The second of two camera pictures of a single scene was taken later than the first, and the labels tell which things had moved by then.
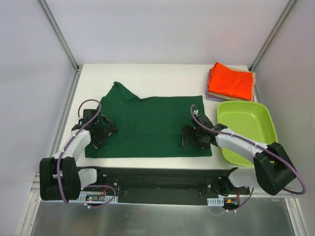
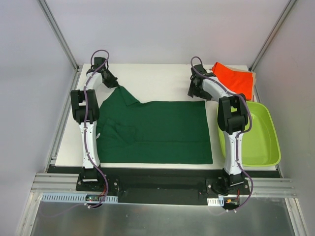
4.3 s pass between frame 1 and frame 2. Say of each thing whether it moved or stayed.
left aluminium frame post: stayed
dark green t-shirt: moved
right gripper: moved
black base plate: stayed
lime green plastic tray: stayed
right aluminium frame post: stayed
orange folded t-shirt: stayed
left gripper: moved
